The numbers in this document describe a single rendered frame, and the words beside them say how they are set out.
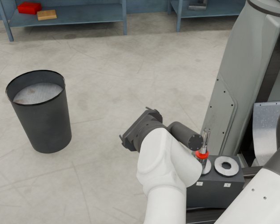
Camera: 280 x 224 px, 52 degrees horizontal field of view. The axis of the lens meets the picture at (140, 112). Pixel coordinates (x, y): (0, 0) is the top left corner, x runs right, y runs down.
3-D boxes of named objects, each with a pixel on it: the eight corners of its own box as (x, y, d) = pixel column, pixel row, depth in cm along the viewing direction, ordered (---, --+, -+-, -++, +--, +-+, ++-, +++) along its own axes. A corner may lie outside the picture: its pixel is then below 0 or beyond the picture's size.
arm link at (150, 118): (138, 158, 77) (152, 177, 65) (112, 135, 73) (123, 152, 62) (169, 123, 77) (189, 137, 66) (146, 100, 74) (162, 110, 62)
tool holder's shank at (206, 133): (208, 154, 100) (213, 132, 93) (200, 156, 100) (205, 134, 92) (204, 147, 103) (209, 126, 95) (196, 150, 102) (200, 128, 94)
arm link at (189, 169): (161, 173, 66) (182, 198, 55) (129, 146, 62) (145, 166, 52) (194, 138, 66) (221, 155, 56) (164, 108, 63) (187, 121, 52)
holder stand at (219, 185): (234, 209, 114) (246, 180, 101) (178, 206, 115) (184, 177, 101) (228, 183, 123) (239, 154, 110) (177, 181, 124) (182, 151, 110)
